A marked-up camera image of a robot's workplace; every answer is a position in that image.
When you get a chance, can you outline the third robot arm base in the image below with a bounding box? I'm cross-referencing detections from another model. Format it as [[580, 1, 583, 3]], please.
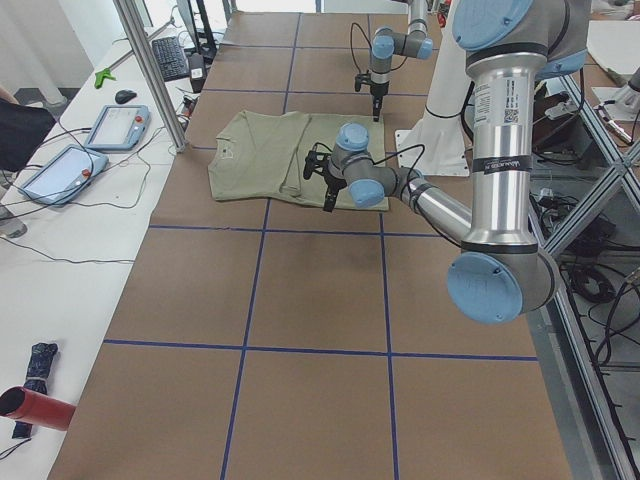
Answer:
[[592, 69, 639, 122]]

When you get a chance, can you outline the white camera pedestal column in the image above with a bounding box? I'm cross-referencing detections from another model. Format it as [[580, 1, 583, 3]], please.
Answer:
[[395, 1, 471, 177]]

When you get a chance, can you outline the black computer mouse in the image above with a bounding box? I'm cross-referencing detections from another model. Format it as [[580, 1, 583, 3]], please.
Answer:
[[114, 89, 137, 105]]

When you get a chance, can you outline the blue teach pendant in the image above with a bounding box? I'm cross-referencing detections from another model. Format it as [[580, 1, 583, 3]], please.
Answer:
[[18, 145, 108, 206], [84, 105, 150, 153]]

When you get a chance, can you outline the black power adapter box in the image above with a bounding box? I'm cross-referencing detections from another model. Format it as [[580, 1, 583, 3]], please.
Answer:
[[188, 53, 207, 93]]

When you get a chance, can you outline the near blue teach pendant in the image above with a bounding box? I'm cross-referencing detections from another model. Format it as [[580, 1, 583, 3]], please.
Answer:
[[18, 145, 108, 206]]

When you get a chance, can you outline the aluminium frame post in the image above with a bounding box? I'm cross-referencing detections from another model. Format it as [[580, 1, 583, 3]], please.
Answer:
[[113, 0, 187, 153]]

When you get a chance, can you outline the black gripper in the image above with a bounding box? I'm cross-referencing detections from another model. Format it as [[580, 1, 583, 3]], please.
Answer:
[[370, 82, 389, 122], [323, 172, 346, 213]]

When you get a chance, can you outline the folded dark blue umbrella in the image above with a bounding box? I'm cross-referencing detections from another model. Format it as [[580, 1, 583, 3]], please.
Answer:
[[12, 342, 59, 439]]

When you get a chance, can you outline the black keyboard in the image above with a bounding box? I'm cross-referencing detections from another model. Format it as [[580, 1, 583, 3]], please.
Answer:
[[151, 36, 190, 82]]

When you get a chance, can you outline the person in black shirt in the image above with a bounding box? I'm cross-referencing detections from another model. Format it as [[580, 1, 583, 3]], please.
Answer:
[[1, 87, 55, 172]]

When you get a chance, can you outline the red cylinder tube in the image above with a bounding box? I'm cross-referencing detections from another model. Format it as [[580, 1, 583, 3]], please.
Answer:
[[1, 386, 76, 431]]

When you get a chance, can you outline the far blue teach pendant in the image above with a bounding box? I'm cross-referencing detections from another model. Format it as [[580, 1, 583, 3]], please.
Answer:
[[84, 105, 150, 153]]

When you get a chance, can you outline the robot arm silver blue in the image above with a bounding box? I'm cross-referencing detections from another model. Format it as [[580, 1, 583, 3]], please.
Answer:
[[304, 1, 591, 324], [369, 0, 433, 121]]

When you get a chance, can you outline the olive green long-sleeve shirt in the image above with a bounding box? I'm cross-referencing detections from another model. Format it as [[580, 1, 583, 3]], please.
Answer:
[[208, 110, 386, 208]]

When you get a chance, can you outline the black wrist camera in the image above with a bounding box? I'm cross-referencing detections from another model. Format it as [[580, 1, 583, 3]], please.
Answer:
[[303, 142, 332, 180], [354, 72, 371, 92]]

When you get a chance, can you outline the green plastic tool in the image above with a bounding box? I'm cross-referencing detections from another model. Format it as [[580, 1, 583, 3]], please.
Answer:
[[94, 68, 116, 89]]

